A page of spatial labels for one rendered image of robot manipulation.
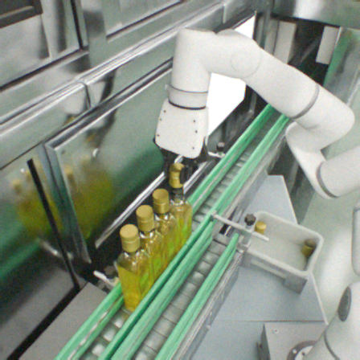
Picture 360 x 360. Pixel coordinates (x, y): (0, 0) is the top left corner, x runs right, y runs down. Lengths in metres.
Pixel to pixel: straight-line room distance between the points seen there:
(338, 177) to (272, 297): 0.45
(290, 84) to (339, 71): 0.85
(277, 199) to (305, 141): 0.58
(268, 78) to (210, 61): 0.17
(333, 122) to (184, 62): 0.32
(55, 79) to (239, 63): 0.31
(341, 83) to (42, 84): 1.23
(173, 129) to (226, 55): 0.17
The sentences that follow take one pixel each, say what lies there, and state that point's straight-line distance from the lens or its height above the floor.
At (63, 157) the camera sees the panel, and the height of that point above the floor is 1.29.
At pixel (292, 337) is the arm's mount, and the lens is 0.92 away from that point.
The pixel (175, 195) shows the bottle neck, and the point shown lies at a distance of 0.79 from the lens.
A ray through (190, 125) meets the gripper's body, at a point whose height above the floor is 1.31.
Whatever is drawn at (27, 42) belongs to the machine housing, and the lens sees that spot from 0.62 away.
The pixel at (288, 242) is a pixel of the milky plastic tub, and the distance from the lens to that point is 1.20.
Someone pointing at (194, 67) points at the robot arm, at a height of 1.41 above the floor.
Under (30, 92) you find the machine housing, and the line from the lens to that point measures 0.61.
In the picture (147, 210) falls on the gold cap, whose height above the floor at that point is 1.16.
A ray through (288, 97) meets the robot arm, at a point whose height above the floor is 1.34.
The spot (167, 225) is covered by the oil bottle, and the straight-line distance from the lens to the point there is 0.78.
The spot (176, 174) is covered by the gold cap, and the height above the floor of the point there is 1.19.
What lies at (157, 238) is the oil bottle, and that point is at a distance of 0.76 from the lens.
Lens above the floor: 1.68
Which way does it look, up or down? 43 degrees down
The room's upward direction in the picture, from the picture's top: straight up
